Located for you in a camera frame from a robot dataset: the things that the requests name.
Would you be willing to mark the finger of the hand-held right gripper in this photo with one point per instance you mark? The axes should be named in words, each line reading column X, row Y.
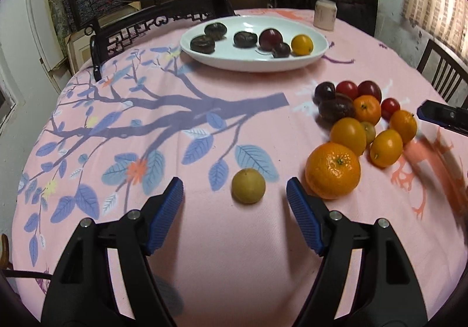
column 438, row 113

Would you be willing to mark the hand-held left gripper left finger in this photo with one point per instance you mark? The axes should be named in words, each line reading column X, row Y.
column 166, row 215

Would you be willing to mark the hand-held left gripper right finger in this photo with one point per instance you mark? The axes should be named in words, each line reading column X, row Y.
column 305, row 215

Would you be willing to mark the orange kumquat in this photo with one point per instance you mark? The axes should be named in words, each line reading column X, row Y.
column 302, row 44
column 386, row 148
column 403, row 126
column 348, row 136

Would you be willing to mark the red cherry tomato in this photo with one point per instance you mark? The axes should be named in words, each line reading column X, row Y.
column 346, row 88
column 390, row 108
column 370, row 89

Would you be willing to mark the large orange mandarin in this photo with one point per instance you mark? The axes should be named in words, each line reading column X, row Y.
column 332, row 171

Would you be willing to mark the yellow-brown longan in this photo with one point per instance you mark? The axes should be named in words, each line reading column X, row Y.
column 248, row 186

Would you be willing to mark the small yellow-green fruit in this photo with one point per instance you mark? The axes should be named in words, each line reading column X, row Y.
column 369, row 131

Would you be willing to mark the small orange mandarin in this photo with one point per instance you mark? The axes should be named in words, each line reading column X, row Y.
column 366, row 110

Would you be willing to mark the dark purple passion fruit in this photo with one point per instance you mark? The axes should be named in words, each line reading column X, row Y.
column 335, row 108

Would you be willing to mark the dark purple plum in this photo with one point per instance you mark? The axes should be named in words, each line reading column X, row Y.
column 324, row 91

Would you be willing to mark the small dark plum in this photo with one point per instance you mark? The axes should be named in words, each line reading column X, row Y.
column 281, row 50

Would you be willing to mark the white oval plate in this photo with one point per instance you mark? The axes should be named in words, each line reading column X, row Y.
column 237, row 60

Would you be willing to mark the dark water chestnut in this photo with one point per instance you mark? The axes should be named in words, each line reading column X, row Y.
column 245, row 39
column 215, row 31
column 202, row 44

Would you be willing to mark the large dark red plum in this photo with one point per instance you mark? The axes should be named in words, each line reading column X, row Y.
column 270, row 38

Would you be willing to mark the brown slatted wooden chair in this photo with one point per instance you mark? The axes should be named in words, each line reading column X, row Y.
column 444, row 71

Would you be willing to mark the pale pink drink can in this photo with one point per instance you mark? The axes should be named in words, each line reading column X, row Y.
column 324, row 14

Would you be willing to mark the dark carved wooden chair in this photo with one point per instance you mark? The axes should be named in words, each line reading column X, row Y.
column 146, row 25

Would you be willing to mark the white door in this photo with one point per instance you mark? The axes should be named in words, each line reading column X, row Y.
column 42, row 27

